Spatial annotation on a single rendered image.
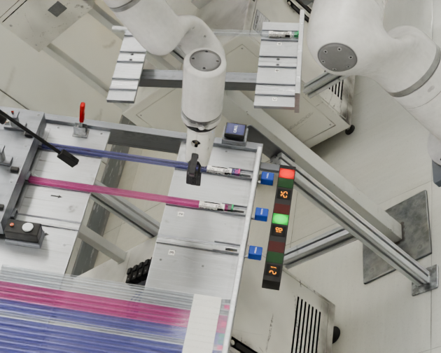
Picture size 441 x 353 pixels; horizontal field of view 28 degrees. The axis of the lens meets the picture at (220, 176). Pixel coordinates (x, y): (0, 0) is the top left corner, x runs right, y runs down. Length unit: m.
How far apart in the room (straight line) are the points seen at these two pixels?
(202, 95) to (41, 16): 1.44
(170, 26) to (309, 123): 1.62
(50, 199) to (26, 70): 2.50
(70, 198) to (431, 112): 0.89
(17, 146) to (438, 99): 1.01
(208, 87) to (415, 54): 0.41
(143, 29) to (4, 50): 2.95
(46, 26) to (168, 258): 1.35
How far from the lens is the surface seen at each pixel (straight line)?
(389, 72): 1.54
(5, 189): 2.05
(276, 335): 2.46
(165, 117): 3.28
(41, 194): 2.10
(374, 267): 2.77
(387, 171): 3.00
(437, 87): 1.59
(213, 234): 2.01
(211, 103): 1.74
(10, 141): 2.14
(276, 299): 2.51
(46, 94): 4.55
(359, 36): 1.43
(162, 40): 1.64
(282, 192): 2.10
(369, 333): 2.66
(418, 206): 2.79
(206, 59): 1.71
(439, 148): 1.73
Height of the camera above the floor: 1.76
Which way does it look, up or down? 28 degrees down
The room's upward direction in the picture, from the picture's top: 53 degrees counter-clockwise
